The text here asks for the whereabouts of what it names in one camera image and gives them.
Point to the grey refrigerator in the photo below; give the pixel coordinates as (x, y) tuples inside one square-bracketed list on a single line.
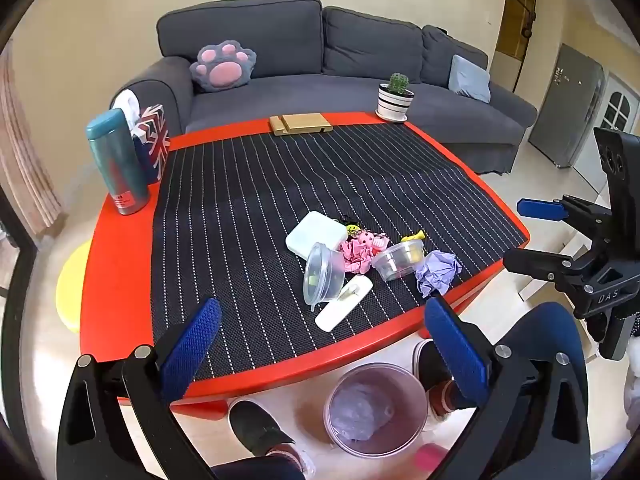
[(567, 105)]

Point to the pink waste bin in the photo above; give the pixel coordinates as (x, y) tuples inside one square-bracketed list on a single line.
[(410, 410)]

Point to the clear bin liner bag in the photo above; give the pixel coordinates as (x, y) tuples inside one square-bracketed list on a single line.
[(362, 410)]

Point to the white plastic box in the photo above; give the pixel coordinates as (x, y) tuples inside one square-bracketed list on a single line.
[(315, 235)]

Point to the cactus in striped pot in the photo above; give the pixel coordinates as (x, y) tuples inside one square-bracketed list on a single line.
[(394, 102)]

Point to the person's black right shoe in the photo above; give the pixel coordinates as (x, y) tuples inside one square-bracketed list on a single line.
[(430, 365)]

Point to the pink object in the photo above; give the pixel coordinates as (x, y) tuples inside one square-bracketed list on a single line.
[(430, 457)]

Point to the white windowed door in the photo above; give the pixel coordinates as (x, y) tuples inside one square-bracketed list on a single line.
[(620, 105)]

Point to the grey pink paw pillow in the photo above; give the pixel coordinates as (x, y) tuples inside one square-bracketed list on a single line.
[(222, 67)]

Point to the clear plastic tub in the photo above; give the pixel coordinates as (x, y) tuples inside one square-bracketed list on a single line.
[(322, 275), (397, 260)]

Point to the white tissue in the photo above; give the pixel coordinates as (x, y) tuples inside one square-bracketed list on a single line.
[(125, 105)]

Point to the wooden door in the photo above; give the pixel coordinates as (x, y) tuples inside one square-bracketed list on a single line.
[(515, 25)]

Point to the person's left leg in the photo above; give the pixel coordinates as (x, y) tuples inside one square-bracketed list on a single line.
[(260, 467)]

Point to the small yellow toy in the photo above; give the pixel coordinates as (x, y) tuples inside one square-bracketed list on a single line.
[(415, 235)]

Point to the white low table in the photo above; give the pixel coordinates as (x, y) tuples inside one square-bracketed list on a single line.
[(575, 252)]

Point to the teal thermos bottle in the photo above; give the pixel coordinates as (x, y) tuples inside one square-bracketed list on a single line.
[(117, 160)]

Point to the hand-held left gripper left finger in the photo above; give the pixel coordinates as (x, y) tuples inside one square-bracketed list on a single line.
[(192, 350)]

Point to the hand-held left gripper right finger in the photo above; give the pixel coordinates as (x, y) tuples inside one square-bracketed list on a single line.
[(455, 350)]

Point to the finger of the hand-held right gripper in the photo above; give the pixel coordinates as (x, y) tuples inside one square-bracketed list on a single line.
[(535, 261), (537, 208)]

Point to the person's black shoe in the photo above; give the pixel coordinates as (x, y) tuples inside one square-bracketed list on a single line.
[(255, 425), (430, 365)]

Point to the person's black left shoe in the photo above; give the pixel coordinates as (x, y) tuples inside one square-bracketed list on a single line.
[(255, 425)]

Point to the pink paper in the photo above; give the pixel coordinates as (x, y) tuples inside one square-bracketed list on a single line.
[(357, 256)]

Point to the white cloth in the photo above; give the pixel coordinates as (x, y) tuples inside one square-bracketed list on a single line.
[(607, 462)]

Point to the pink striped curtain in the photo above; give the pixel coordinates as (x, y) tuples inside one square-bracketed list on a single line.
[(25, 150)]

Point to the wooden phone stand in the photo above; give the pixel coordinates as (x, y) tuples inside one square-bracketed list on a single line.
[(305, 122)]

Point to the black striped table mat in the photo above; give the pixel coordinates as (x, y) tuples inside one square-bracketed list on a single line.
[(280, 180)]

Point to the light blue cushion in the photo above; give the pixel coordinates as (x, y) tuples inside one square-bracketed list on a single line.
[(469, 79)]

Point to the union jack bag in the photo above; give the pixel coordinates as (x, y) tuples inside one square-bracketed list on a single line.
[(155, 140)]

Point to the grey fabric sofa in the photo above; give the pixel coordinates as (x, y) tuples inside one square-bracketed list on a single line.
[(310, 95)]

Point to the purple paper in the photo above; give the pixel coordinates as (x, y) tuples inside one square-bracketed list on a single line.
[(437, 271)]

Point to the yellow round stool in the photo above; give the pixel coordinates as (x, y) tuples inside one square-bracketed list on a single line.
[(72, 290)]

